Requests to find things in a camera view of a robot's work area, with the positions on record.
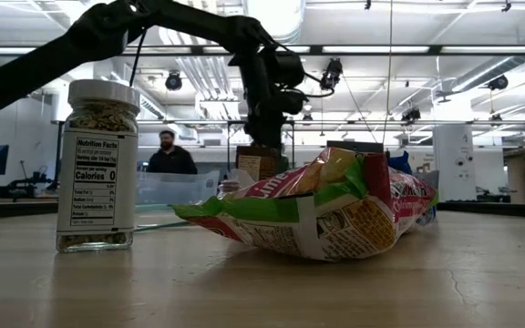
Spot black ceiling spotlight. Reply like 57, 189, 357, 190
164, 70, 184, 92
400, 107, 423, 124
488, 74, 510, 92
318, 57, 345, 92

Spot person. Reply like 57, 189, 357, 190
146, 129, 199, 176

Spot silver ventilation duct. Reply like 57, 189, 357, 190
242, 0, 308, 43

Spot lime chili shrimp ramen packet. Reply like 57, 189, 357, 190
172, 146, 440, 262

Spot blue soy sauce ramen packet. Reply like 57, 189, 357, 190
386, 149, 440, 229

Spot thin hanging cable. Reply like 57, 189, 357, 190
382, 0, 395, 147

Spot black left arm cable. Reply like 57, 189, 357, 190
128, 26, 149, 87

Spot clear plastic container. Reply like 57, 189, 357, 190
135, 170, 221, 229

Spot white pillar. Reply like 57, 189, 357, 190
432, 124, 477, 204

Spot black background workstation frame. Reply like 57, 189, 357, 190
51, 118, 297, 192

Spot black gantry beam with lights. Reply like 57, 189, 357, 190
0, 44, 525, 57

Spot white lid spice jar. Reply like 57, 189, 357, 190
56, 79, 141, 254

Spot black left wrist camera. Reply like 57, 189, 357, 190
279, 88, 310, 117

